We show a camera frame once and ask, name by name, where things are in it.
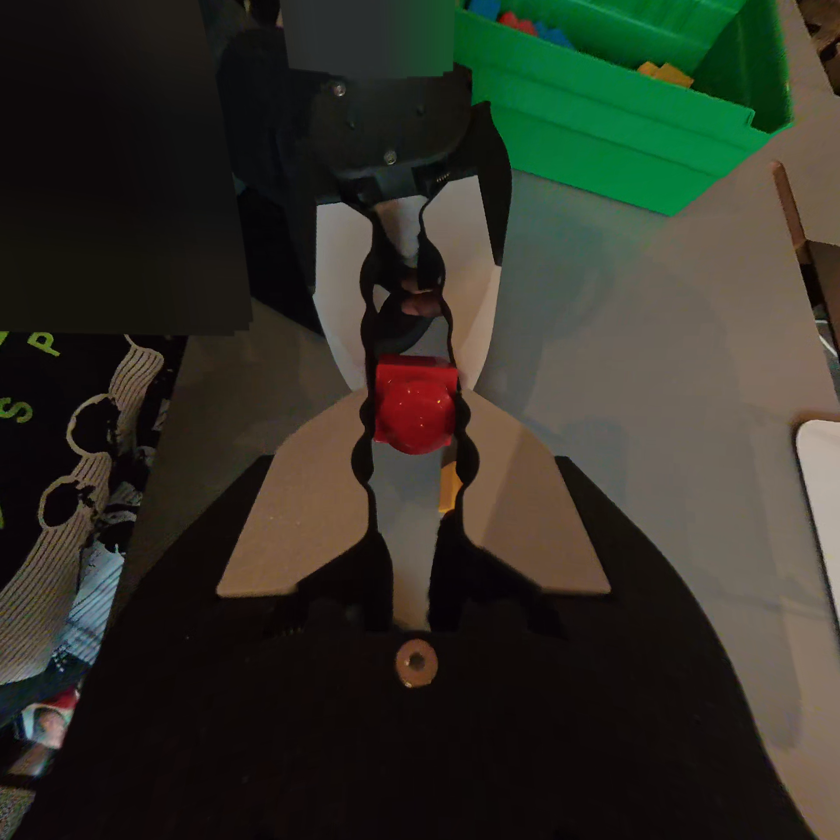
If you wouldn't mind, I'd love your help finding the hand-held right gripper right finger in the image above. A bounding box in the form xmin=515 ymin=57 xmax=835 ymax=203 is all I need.
xmin=436 ymin=386 xmax=613 ymax=597

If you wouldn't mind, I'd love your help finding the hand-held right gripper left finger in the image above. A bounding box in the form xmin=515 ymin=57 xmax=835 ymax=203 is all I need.
xmin=217 ymin=390 xmax=388 ymax=599

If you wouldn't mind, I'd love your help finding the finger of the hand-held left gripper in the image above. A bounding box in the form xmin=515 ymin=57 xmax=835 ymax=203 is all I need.
xmin=315 ymin=200 xmax=395 ymax=395
xmin=416 ymin=176 xmax=505 ymax=396

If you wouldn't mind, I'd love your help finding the red mega block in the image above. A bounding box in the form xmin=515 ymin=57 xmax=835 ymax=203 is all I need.
xmin=373 ymin=354 xmax=458 ymax=455

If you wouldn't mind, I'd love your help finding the pile of coloured blocks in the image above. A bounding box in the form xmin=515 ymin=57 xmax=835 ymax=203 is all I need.
xmin=469 ymin=0 xmax=573 ymax=48

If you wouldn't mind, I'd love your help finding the green plastic storage bin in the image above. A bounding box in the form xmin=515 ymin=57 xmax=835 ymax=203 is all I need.
xmin=455 ymin=0 xmax=795 ymax=217

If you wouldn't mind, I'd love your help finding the person's left hand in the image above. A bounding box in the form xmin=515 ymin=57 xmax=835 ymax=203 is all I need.
xmin=399 ymin=272 xmax=442 ymax=319

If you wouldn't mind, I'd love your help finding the black printed cloth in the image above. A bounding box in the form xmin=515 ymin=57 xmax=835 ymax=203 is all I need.
xmin=0 ymin=331 xmax=188 ymax=782

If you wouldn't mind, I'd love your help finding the white tray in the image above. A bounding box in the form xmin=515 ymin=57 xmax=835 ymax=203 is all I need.
xmin=795 ymin=420 xmax=840 ymax=631

